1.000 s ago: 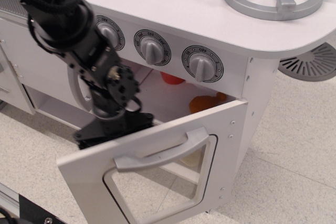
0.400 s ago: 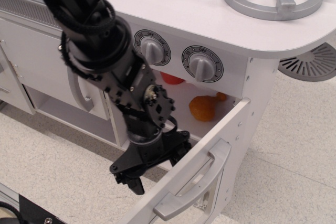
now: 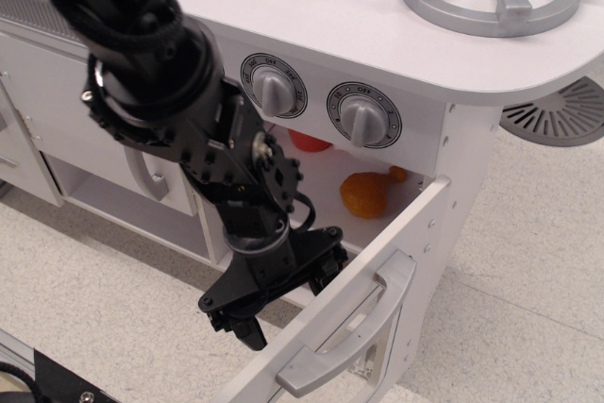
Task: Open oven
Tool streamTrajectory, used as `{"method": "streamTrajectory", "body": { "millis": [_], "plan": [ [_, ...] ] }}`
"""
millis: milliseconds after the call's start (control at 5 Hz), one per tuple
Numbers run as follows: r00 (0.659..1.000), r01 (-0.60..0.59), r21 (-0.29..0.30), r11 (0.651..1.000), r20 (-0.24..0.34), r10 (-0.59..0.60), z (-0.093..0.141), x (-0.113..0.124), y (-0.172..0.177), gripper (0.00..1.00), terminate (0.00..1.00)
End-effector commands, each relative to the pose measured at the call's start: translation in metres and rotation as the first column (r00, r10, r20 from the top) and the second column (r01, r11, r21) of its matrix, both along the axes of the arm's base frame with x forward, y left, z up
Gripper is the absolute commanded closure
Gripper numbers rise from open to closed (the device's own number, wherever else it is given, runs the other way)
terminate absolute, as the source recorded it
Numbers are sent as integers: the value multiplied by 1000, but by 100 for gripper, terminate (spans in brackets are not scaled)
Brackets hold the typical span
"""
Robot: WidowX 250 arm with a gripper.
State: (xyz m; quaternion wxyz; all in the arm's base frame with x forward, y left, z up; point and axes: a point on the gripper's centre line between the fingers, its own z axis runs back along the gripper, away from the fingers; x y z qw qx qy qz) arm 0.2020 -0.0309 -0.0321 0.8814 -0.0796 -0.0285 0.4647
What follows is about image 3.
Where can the red toy cup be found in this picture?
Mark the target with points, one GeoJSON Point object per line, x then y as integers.
{"type": "Point", "coordinates": [307, 143]}

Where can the orange toy chicken drumstick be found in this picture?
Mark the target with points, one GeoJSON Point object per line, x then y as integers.
{"type": "Point", "coordinates": [365, 194]}

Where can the white toy kitchen cabinet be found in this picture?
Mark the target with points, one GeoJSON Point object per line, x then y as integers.
{"type": "Point", "coordinates": [449, 89]}

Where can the grey cupboard door handle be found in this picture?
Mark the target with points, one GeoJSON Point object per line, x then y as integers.
{"type": "Point", "coordinates": [152, 185]}

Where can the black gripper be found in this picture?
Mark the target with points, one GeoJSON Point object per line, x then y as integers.
{"type": "Point", "coordinates": [313, 257]}

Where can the grey middle oven knob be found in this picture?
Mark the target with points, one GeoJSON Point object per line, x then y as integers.
{"type": "Point", "coordinates": [274, 86]}

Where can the grey oven knob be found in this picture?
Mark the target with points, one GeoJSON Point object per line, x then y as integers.
{"type": "Point", "coordinates": [364, 115]}
{"type": "Point", "coordinates": [274, 86]}

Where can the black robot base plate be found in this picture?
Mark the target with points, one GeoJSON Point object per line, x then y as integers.
{"type": "Point", "coordinates": [60, 384]}

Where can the grey floor drain grate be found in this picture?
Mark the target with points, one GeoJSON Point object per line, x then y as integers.
{"type": "Point", "coordinates": [571, 116]}

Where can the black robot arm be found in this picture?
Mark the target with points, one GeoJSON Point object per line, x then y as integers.
{"type": "Point", "coordinates": [156, 84]}

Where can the grey right oven knob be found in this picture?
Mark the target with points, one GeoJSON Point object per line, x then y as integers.
{"type": "Point", "coordinates": [364, 115]}

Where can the white cupboard door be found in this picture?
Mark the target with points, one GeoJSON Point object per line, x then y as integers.
{"type": "Point", "coordinates": [87, 163]}

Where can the white oven door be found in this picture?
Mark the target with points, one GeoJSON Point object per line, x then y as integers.
{"type": "Point", "coordinates": [377, 302]}

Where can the aluminium rail on floor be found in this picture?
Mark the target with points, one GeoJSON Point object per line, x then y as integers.
{"type": "Point", "coordinates": [19, 354]}

